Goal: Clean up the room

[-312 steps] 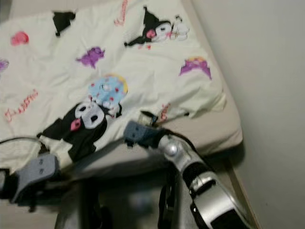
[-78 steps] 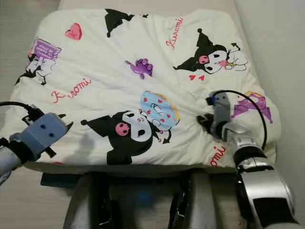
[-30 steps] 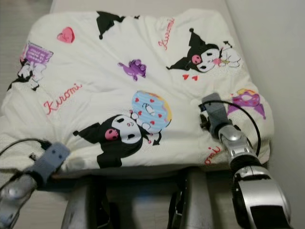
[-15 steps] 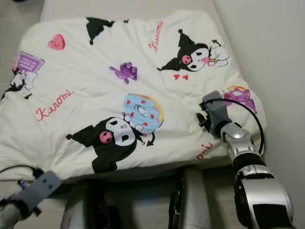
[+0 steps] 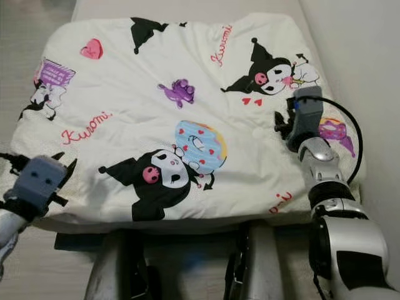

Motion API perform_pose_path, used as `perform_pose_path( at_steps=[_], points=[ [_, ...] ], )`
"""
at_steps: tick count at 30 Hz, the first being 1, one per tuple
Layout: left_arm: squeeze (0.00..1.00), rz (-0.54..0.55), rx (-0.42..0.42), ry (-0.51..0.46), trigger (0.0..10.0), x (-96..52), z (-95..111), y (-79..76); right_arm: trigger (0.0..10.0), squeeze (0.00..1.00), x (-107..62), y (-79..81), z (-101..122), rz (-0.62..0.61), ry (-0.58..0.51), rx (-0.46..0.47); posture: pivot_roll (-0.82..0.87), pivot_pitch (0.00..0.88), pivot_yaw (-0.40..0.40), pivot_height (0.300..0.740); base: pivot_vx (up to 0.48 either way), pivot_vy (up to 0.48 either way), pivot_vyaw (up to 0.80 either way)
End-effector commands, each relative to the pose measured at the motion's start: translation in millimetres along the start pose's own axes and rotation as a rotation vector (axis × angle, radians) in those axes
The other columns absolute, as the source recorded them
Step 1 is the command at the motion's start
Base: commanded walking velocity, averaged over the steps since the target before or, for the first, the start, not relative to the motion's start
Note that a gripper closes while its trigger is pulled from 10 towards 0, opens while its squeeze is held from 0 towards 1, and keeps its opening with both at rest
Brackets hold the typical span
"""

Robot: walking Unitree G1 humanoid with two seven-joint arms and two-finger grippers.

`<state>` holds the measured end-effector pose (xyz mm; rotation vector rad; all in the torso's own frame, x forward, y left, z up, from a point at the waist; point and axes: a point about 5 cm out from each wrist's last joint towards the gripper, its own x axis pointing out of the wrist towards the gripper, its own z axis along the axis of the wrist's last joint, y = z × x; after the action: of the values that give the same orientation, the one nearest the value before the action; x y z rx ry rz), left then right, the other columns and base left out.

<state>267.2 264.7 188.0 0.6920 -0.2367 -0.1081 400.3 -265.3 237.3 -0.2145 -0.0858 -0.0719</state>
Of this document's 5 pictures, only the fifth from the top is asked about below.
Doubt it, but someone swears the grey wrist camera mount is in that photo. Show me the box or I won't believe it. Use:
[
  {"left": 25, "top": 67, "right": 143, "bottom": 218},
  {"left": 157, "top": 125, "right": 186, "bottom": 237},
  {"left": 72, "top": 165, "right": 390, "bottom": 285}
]
[
  {"left": 14, "top": 155, "right": 68, "bottom": 210},
  {"left": 287, "top": 86, "right": 324, "bottom": 153}
]

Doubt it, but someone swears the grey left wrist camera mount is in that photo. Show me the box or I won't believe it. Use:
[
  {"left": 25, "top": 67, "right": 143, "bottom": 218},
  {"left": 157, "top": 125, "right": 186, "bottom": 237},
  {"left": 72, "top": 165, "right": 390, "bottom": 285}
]
[{"left": 14, "top": 155, "right": 68, "bottom": 210}]

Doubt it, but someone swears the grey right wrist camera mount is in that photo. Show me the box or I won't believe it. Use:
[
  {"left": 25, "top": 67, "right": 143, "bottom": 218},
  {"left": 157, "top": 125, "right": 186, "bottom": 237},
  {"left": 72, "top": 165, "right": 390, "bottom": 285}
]
[{"left": 287, "top": 86, "right": 324, "bottom": 153}]

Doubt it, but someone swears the dark grey robot leg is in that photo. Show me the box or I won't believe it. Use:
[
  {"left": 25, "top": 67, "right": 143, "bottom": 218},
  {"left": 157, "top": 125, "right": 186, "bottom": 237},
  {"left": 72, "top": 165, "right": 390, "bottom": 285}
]
[
  {"left": 224, "top": 221, "right": 289, "bottom": 300},
  {"left": 84, "top": 231, "right": 152, "bottom": 300}
]

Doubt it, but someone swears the cream cartoon print blanket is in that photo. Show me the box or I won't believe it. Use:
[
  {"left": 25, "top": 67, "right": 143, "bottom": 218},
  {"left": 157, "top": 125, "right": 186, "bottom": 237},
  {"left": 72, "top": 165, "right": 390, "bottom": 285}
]
[{"left": 6, "top": 11, "right": 364, "bottom": 224}]

